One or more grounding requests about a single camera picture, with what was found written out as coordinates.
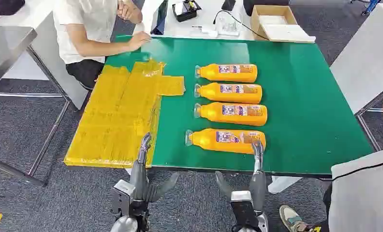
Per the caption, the yellow sheet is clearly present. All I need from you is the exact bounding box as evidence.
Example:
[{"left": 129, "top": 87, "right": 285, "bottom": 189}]
[{"left": 63, "top": 59, "right": 186, "bottom": 169}]

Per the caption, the person's left hand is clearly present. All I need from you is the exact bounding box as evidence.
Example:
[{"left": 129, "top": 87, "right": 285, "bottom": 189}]
[{"left": 117, "top": 0, "right": 144, "bottom": 25}]

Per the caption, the black cable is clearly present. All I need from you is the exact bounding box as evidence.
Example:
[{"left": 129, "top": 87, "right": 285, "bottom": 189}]
[{"left": 213, "top": 10, "right": 270, "bottom": 41}]

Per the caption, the orange drink bottle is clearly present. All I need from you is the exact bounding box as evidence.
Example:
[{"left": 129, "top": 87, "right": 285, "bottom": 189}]
[
  {"left": 194, "top": 82, "right": 263, "bottom": 105},
  {"left": 194, "top": 63, "right": 258, "bottom": 84},
  {"left": 184, "top": 128, "right": 266, "bottom": 155},
  {"left": 193, "top": 101, "right": 268, "bottom": 127}
]

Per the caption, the black plastic tray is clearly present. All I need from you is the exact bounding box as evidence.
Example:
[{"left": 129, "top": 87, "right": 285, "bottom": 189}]
[{"left": 172, "top": 0, "right": 202, "bottom": 23}]

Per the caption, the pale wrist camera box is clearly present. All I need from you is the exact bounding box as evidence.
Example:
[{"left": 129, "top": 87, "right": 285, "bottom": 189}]
[
  {"left": 110, "top": 179, "right": 136, "bottom": 216},
  {"left": 230, "top": 190, "right": 259, "bottom": 227}
]

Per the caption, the white desk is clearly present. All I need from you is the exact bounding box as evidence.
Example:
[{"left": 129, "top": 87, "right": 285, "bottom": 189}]
[{"left": 132, "top": 0, "right": 317, "bottom": 43}]

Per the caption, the person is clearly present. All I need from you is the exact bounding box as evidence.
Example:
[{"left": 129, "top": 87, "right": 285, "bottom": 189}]
[
  {"left": 52, "top": 0, "right": 152, "bottom": 91},
  {"left": 279, "top": 97, "right": 383, "bottom": 232}
]

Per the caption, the thin black cord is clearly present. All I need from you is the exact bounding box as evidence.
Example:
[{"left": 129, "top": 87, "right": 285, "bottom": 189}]
[{"left": 319, "top": 157, "right": 383, "bottom": 182}]

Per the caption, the white side table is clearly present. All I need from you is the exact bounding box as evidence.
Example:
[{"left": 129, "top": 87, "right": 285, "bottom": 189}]
[{"left": 0, "top": 0, "right": 89, "bottom": 111}]

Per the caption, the green table mat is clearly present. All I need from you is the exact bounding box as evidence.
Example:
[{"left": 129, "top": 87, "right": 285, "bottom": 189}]
[{"left": 105, "top": 35, "right": 374, "bottom": 176}]

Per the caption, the flat white board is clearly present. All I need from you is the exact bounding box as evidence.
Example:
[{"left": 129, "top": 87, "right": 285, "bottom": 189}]
[{"left": 261, "top": 23, "right": 317, "bottom": 44}]

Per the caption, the white power adapter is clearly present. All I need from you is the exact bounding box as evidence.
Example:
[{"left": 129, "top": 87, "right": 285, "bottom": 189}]
[{"left": 191, "top": 25, "right": 219, "bottom": 39}]

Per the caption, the blue metal object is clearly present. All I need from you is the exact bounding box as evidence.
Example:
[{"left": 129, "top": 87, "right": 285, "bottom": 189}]
[{"left": 350, "top": 0, "right": 382, "bottom": 16}]

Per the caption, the person's hand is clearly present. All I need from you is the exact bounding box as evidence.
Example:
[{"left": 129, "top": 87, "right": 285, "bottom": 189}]
[
  {"left": 117, "top": 0, "right": 144, "bottom": 25},
  {"left": 127, "top": 31, "right": 152, "bottom": 52}
]

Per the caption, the open cardboard box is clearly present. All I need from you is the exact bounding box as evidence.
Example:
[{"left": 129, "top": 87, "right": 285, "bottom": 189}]
[{"left": 250, "top": 4, "right": 299, "bottom": 42}]

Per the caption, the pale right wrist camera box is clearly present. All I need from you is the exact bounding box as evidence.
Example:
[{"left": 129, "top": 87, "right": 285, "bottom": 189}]
[{"left": 230, "top": 190, "right": 259, "bottom": 227}]

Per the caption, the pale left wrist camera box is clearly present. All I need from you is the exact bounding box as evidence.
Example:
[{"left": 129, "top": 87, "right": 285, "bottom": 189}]
[{"left": 110, "top": 179, "right": 136, "bottom": 216}]

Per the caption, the dark blue folder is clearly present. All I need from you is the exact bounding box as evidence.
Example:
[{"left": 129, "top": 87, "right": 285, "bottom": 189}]
[{"left": 150, "top": 0, "right": 169, "bottom": 36}]

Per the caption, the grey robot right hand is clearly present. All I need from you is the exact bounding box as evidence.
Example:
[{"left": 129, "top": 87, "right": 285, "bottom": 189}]
[{"left": 215, "top": 140, "right": 269, "bottom": 214}]

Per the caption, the grey metal-framed table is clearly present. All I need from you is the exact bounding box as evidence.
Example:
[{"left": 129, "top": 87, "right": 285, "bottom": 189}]
[{"left": 0, "top": 26, "right": 72, "bottom": 189}]

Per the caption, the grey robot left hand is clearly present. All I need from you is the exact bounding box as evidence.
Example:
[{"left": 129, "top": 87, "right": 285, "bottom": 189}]
[{"left": 129, "top": 132, "right": 180, "bottom": 203}]

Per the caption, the person's right hand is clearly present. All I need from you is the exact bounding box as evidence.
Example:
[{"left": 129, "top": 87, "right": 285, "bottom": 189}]
[{"left": 127, "top": 31, "right": 152, "bottom": 52}]

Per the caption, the black phone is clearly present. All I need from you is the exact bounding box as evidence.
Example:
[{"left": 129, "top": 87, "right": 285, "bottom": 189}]
[{"left": 221, "top": 0, "right": 236, "bottom": 12}]

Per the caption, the white metal-framed table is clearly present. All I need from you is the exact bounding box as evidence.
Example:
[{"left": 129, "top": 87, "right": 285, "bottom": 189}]
[{"left": 330, "top": 3, "right": 383, "bottom": 153}]

